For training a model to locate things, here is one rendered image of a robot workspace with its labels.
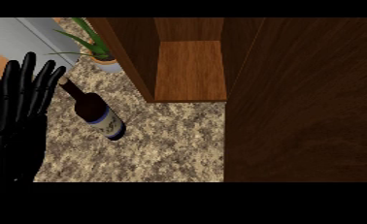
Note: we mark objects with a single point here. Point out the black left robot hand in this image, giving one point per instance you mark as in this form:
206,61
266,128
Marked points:
19,127

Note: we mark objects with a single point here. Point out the dark wine bottle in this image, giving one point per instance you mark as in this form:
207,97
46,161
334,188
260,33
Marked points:
97,113

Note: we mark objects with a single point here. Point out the brown wooden cabinet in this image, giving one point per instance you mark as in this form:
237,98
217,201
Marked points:
188,69

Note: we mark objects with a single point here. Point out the brown wooden cabinet door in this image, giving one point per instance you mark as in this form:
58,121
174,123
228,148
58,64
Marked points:
296,102

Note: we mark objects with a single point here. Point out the pale grey appliance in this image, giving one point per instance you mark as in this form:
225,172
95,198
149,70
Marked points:
32,40

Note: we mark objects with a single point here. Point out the green potted plant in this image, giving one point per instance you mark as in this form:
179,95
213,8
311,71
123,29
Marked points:
97,48

